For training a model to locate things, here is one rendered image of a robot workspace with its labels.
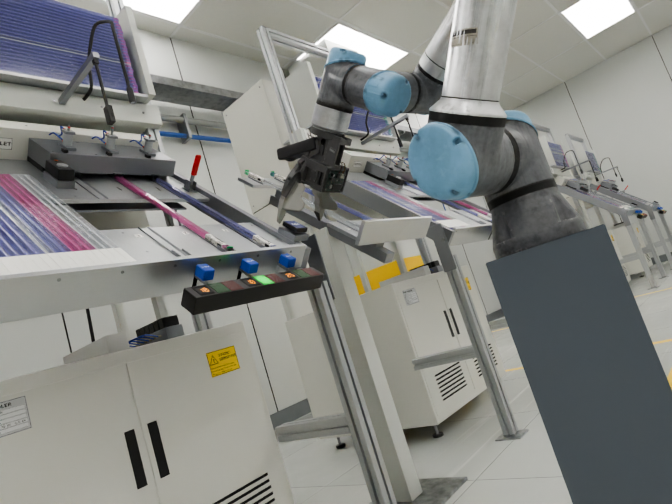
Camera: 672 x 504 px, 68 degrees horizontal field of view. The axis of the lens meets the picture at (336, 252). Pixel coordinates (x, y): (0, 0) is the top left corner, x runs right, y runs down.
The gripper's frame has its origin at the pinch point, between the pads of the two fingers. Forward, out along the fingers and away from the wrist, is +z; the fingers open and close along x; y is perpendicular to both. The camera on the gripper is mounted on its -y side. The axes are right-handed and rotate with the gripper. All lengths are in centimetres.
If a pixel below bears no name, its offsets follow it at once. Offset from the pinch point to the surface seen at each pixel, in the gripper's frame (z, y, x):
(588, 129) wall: -58, -142, 749
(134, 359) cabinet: 39.8, -17.1, -22.8
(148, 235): 9.8, -18.1, -23.3
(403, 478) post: 66, 31, 34
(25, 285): 9, -2, -52
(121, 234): 9.9, -19.7, -28.3
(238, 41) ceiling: -36, -289, 203
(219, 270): 11.2, -2.2, -16.7
